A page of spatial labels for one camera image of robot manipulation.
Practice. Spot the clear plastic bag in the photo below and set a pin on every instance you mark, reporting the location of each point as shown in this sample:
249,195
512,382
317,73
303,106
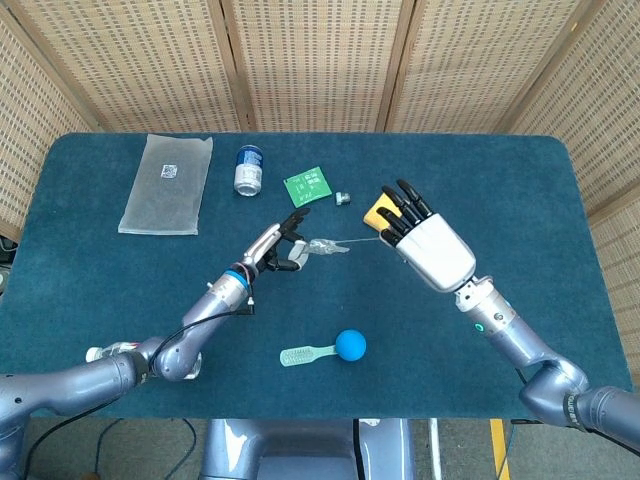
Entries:
165,200

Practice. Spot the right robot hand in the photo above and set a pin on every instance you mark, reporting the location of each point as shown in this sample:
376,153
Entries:
435,250

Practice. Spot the woven rattan screen panel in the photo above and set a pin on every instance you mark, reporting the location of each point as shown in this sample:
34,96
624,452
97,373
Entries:
140,65
35,125
480,65
320,65
605,125

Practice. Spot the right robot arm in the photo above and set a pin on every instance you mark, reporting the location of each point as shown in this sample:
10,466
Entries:
510,335

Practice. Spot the yellow sponge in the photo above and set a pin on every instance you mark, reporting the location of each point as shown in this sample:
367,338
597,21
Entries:
372,215

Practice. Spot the small metal bolt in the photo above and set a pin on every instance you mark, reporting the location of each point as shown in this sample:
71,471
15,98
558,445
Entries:
342,198

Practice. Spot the mint green brush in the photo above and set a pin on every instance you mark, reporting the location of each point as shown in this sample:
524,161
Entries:
300,356

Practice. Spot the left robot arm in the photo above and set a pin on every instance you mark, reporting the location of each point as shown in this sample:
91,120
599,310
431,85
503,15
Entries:
210,305

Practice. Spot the green sachet packet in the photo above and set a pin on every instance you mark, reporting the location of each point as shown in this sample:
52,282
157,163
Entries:
307,187

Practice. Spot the clear plastic water bottle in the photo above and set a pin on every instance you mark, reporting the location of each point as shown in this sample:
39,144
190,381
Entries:
95,354

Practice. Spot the blue table cloth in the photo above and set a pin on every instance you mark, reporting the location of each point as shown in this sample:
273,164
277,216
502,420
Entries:
150,280

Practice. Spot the silver blue drink can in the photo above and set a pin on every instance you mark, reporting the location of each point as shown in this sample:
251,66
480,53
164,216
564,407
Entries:
248,172

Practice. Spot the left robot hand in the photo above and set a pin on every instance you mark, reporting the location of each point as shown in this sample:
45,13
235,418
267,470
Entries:
265,245

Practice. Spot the blue ball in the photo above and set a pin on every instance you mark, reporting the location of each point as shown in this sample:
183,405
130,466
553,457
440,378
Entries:
350,345

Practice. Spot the white table leg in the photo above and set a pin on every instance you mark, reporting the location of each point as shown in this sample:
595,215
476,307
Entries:
436,450

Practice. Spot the gray blue robot torso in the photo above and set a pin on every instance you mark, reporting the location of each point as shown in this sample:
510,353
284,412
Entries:
300,450

